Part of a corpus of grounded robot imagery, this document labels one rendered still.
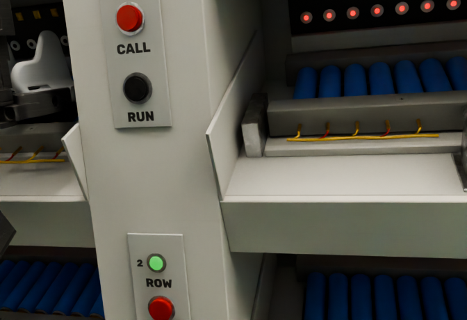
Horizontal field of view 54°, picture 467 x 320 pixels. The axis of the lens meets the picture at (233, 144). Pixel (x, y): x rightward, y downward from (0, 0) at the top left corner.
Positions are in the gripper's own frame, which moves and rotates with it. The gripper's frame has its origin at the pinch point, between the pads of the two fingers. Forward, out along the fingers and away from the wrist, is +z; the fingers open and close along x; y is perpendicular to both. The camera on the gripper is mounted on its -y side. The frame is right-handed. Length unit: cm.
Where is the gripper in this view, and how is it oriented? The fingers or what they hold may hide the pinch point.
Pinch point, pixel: (60, 97)
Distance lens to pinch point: 43.4
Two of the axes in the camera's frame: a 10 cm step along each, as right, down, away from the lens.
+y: -0.8, -9.8, -1.9
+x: -9.7, 0.3, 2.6
